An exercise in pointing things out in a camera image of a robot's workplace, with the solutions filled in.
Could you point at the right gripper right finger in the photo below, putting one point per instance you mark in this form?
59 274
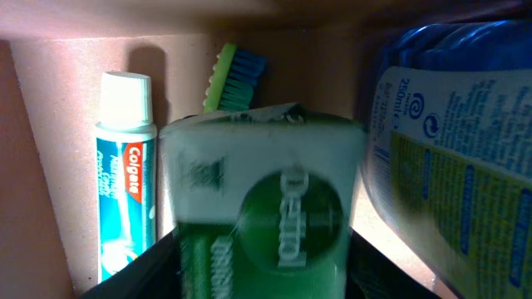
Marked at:
371 275

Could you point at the green toothpaste tube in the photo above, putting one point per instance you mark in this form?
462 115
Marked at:
126 140

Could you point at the green white soap bar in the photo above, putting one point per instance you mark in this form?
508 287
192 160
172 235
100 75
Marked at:
261 201

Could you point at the green white toothbrush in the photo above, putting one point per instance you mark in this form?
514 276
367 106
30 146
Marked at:
235 79

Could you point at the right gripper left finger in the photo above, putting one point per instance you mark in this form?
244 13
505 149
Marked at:
153 275

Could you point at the white box pink interior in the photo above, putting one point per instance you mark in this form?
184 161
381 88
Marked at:
53 54

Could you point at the clear foam pump bottle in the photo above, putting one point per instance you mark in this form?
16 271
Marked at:
448 163

